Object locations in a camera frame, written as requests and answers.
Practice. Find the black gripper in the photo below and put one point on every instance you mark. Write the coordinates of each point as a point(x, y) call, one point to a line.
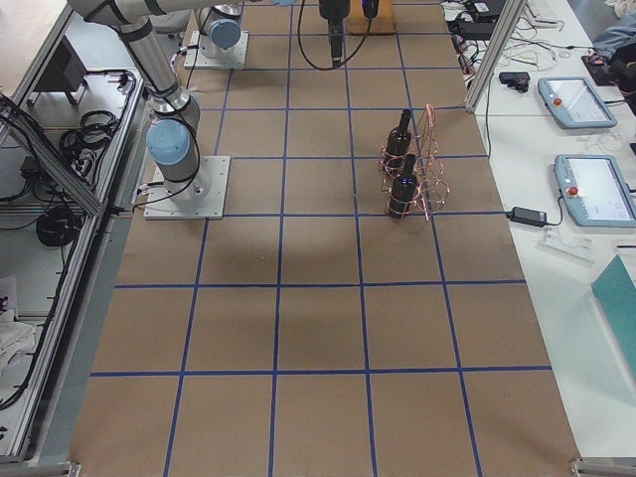
point(331, 11)

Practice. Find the dark wine bottle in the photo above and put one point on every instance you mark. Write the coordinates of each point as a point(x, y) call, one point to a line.
point(398, 141)
point(370, 8)
point(403, 188)

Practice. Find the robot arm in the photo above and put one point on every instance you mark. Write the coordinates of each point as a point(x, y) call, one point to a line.
point(219, 28)
point(172, 140)

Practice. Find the black handheld device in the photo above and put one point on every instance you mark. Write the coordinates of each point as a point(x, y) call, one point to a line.
point(518, 81)

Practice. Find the upper teach pendant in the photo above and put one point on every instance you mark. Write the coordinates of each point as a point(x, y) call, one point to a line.
point(574, 103)

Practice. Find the teach pendant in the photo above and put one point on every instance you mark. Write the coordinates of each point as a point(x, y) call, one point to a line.
point(594, 190)
point(574, 103)

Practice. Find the black power adapter table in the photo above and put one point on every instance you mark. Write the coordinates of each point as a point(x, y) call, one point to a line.
point(527, 217)

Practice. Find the lower teach pendant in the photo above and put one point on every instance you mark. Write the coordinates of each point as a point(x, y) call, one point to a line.
point(594, 190)

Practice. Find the clear acrylic stand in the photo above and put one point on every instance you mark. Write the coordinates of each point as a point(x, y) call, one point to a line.
point(580, 248)

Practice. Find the teal folder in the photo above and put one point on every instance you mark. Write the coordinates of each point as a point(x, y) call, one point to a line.
point(614, 289)

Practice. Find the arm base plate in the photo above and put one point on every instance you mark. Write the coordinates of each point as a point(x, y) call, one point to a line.
point(233, 54)
point(203, 199)

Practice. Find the copper wire bottle basket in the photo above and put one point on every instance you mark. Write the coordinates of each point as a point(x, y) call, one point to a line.
point(432, 191)

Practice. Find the aluminium frame post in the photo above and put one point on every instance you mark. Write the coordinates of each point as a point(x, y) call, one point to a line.
point(502, 33)

